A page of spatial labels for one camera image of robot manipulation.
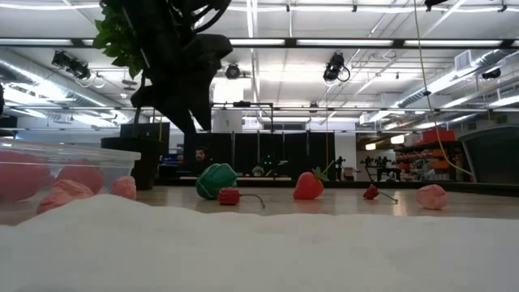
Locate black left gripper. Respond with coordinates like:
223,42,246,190
130,33,234,135

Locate green toy bell pepper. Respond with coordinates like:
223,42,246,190
195,162,238,200

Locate red toy cherry with stem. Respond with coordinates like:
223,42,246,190
217,187,267,210
362,184,399,204

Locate pink toy fruit piece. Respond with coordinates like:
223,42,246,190
36,179,95,215
109,175,138,201
415,184,448,211
56,164,105,195

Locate red toy strawberry with leaves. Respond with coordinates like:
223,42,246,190
293,161,334,201

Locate clear plastic tupperware container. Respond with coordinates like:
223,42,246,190
0,137,142,226

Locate black rectangular box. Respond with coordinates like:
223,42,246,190
119,122,171,156

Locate person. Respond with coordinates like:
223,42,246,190
190,145,214,175

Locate round black ceiling fixture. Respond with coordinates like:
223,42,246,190
225,62,242,81

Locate black plant pot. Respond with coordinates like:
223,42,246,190
101,136,166,191

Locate green leafy artificial plant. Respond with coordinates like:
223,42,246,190
92,0,163,139

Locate black partition panels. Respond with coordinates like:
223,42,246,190
183,131,337,182

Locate black overhead crossbar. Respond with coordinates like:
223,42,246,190
0,36,519,50

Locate white folded cloth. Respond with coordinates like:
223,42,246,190
0,193,519,292

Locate black robot arms on stand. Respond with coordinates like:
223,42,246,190
359,155,403,183

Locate shelf with orange bins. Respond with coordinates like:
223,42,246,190
395,128,465,183

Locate large dark bin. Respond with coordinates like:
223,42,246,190
459,124,519,184

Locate black ceiling-mounted camera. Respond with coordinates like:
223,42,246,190
51,50,92,81

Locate black overhead camera with cable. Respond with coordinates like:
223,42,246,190
322,51,352,84

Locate thin yellow hanging cable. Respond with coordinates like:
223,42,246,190
412,0,475,178

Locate black aluminium table frame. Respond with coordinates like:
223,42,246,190
153,178,519,199

